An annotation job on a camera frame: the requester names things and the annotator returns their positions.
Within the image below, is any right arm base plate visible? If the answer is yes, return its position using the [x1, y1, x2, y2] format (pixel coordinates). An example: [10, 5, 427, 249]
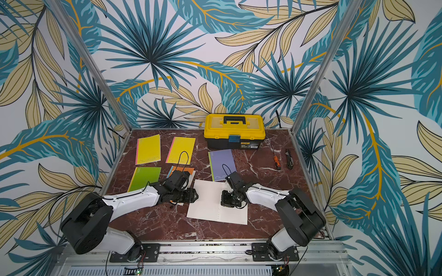
[249, 243, 299, 262]

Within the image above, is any yellow black toolbox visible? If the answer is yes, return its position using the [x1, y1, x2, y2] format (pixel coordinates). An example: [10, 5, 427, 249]
[204, 114, 266, 150]

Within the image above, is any yellow cover notebook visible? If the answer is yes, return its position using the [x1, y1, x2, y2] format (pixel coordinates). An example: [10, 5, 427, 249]
[166, 137, 196, 165]
[135, 134, 161, 165]

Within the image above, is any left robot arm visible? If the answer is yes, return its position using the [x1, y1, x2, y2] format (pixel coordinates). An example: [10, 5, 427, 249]
[61, 170, 199, 262]

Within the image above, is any aluminium front rail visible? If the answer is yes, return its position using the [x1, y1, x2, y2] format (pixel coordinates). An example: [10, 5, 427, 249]
[52, 239, 356, 276]

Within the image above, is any orange handle screwdriver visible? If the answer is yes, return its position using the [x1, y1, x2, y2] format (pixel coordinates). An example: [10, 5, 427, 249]
[270, 146, 282, 170]

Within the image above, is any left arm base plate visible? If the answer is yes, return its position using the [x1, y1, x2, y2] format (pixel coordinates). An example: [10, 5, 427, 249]
[109, 243, 160, 263]

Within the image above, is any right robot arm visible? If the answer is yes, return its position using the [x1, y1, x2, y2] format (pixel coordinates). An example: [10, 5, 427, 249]
[221, 171, 326, 261]

